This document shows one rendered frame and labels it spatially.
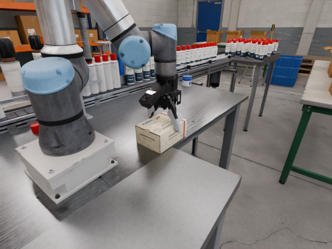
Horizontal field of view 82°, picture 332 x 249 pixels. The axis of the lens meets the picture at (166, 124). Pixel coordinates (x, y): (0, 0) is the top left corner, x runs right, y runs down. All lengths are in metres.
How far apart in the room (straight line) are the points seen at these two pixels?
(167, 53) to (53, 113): 0.36
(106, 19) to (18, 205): 0.50
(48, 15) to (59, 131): 0.30
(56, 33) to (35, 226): 0.49
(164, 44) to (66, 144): 0.40
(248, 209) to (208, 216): 1.20
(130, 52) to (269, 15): 7.72
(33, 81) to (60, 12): 0.21
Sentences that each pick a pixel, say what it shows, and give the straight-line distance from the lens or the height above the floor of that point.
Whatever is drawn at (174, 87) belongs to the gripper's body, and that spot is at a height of 1.03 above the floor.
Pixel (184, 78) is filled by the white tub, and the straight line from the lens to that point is 1.45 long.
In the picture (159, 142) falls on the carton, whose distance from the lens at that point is 0.65.
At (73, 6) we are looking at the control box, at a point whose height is 1.30.
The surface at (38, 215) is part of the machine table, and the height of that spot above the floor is 0.83.
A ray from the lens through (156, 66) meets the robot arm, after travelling 0.65.
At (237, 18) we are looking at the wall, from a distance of 8.34.
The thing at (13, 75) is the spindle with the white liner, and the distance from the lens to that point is 1.30.
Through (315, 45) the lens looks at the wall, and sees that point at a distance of 7.94.
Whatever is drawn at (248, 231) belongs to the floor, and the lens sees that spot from 1.58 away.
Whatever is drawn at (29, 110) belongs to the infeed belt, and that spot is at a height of 0.88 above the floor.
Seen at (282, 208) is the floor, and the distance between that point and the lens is 1.82.
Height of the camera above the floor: 1.23
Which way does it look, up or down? 27 degrees down
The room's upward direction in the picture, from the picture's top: straight up
